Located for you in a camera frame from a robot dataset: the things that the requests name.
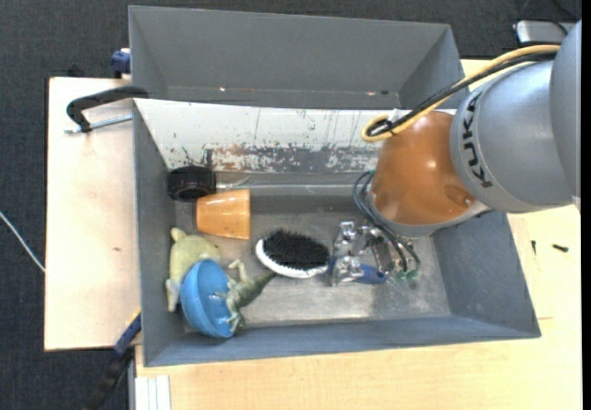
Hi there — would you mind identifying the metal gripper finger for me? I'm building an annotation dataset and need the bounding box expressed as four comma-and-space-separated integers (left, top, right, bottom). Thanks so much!
332, 220, 370, 258
328, 255, 367, 287

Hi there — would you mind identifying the green toy dinosaur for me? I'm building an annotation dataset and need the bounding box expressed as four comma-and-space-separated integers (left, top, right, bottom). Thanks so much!
213, 258, 277, 336

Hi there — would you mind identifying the orange cup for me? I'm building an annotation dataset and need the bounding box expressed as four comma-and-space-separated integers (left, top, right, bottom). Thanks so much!
195, 187, 252, 241

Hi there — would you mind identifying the blue bowl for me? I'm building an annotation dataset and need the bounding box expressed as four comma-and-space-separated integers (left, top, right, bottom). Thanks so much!
179, 259, 235, 340

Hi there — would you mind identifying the pale green toy dolphin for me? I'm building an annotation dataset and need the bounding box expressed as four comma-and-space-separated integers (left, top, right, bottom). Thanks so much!
165, 226, 223, 313

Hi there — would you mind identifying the clear bottle with black cap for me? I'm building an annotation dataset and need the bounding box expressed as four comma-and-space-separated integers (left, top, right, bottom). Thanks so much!
166, 164, 254, 203

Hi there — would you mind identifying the grey metal bin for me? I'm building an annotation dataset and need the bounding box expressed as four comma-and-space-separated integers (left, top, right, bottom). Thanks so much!
127, 5, 542, 368

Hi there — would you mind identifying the pale wood board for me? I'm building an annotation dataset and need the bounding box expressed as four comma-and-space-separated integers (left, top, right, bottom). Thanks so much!
44, 75, 142, 352

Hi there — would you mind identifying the white hairbrush with blue handle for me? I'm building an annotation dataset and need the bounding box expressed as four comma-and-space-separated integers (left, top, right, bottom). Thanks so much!
254, 228, 388, 286

